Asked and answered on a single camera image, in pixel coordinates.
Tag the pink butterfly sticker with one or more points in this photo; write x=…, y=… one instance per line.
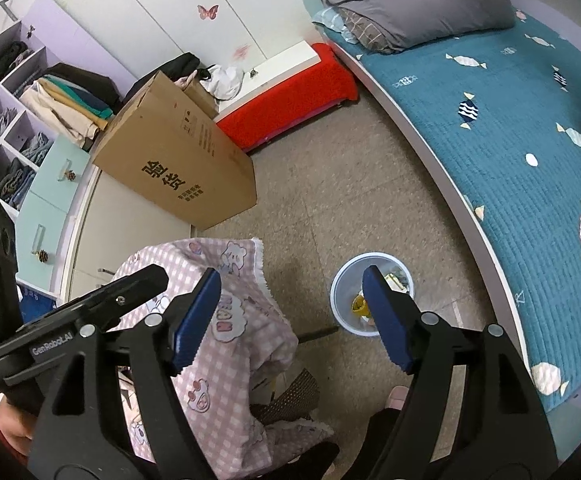
x=208, y=12

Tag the pink flower sticker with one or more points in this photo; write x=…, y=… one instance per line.
x=242, y=51

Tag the light blue plastic bin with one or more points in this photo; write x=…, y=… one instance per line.
x=345, y=285

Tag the large cardboard box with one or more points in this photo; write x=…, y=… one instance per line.
x=170, y=150

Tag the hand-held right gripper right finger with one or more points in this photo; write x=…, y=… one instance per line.
x=388, y=320

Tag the person's left forearm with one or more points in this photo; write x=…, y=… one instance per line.
x=13, y=430

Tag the red storage box white lid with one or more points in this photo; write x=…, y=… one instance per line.
x=290, y=95

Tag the plaid grey cloth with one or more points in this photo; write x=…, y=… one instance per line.
x=370, y=32

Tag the small cardboard box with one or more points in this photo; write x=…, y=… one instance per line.
x=201, y=97

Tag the lilac cubby shelf unit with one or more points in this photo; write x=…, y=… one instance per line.
x=45, y=30

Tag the light blue pillow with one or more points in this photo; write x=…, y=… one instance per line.
x=333, y=22

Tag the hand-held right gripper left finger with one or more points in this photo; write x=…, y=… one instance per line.
x=195, y=320

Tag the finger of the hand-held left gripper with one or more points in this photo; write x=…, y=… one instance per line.
x=130, y=290

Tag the yellow plastic bag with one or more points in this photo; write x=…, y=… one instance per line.
x=359, y=304

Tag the teal patterned quilt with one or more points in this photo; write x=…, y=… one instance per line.
x=495, y=160

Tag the blue shopping bag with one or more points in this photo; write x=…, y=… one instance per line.
x=38, y=305

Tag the pink checked tablecloth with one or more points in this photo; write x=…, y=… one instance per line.
x=220, y=385

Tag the black clothes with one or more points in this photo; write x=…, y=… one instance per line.
x=180, y=67

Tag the grey blanket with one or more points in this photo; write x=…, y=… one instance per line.
x=420, y=0

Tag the beige cabinet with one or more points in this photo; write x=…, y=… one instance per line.
x=120, y=230

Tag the hanging clothes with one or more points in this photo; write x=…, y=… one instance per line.
x=65, y=105

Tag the mint green drawer unit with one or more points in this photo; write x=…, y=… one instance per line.
x=50, y=200

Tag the clothes in shelf cubbies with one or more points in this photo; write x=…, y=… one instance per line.
x=13, y=180

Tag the pink slipper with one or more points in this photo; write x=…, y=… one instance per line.
x=396, y=397

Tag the white wardrobe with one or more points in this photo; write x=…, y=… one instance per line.
x=170, y=5

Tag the pink cloth item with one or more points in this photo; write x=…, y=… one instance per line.
x=185, y=81

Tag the pine cone drawer knob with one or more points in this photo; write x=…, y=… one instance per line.
x=72, y=176
x=44, y=256

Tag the white crumpled bag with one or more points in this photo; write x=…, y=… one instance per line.
x=223, y=82

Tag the person's leg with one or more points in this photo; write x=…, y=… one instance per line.
x=385, y=440

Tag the white bed frame mint headboard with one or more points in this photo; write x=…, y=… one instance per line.
x=420, y=135

